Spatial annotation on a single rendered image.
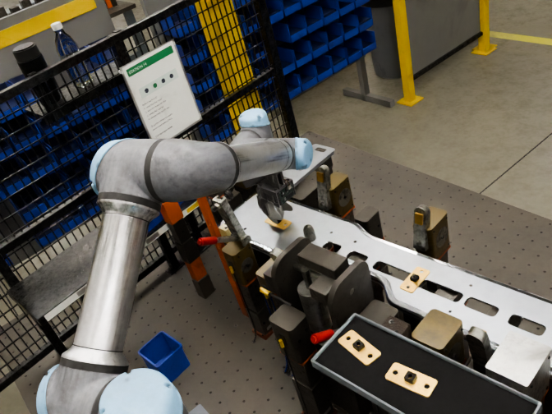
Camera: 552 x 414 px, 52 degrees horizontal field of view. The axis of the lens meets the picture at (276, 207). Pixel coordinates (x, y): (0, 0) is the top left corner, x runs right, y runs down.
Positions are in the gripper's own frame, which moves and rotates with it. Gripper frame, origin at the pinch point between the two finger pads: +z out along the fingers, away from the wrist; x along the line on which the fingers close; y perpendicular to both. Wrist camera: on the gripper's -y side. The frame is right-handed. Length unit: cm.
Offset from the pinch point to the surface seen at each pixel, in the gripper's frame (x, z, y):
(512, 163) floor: 187, 103, -14
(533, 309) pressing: 5, 2, 73
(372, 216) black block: 16.7, 3.8, 22.0
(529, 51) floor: 331, 104, -68
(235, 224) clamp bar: -15.4, -9.3, 1.6
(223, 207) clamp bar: -17.1, -16.5, 1.4
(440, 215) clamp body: 19.6, -2.1, 42.5
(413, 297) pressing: -5.2, 2.3, 49.5
